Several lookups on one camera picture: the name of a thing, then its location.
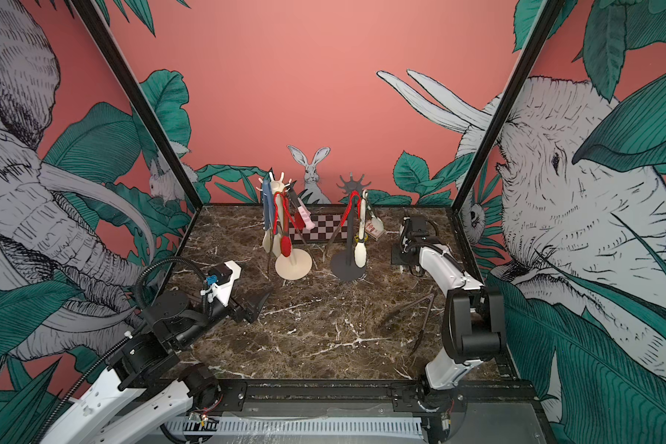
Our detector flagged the white steel tongs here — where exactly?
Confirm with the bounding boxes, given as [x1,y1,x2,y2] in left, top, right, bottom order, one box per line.
[354,190,379,268]

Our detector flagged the black tongs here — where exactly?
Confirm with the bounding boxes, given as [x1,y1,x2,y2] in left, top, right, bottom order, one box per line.
[385,290,437,356]

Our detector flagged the pink steel tongs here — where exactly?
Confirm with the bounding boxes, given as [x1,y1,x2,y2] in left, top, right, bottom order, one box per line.
[297,203,316,231]

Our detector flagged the red looped steel tongs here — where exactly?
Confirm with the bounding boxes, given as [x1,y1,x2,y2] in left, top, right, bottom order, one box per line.
[323,191,361,260]

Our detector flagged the chessboard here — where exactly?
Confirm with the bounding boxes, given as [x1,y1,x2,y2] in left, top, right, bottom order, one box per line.
[290,213,347,244]

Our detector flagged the white slotted cable duct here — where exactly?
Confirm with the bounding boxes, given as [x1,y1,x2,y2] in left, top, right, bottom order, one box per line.
[166,416,426,440]

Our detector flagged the playing card box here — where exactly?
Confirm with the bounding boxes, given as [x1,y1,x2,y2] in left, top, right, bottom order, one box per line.
[366,218,386,240]

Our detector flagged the dark grey utensil rack stand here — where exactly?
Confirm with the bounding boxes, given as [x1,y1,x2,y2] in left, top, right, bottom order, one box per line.
[330,173,366,282]

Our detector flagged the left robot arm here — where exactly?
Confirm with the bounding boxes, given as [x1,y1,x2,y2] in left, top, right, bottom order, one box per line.
[33,256,271,443]

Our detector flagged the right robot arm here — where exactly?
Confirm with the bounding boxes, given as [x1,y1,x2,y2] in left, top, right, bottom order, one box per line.
[393,216,506,390]

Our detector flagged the cream utensil rack stand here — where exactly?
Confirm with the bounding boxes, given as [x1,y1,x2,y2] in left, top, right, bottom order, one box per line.
[258,171,313,281]

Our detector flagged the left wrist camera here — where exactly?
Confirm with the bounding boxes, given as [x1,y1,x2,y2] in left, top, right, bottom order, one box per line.
[201,261,242,307]

